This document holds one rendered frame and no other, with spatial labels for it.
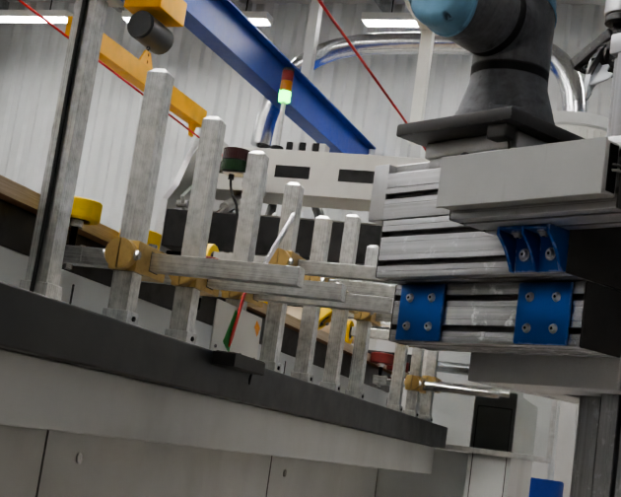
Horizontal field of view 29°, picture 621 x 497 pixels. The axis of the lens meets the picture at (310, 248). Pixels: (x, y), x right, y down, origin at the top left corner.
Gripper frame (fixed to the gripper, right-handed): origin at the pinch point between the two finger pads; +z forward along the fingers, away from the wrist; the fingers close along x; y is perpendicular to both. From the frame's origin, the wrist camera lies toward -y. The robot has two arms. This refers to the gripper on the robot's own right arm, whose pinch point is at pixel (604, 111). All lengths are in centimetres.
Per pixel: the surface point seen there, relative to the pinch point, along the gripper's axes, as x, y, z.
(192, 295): -74, -30, 53
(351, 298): -38, -27, 47
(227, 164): -58, -49, 22
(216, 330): -64, -36, 58
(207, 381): -66, -32, 67
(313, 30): 394, -605, -265
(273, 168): 115, -262, -42
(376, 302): -36, -23, 47
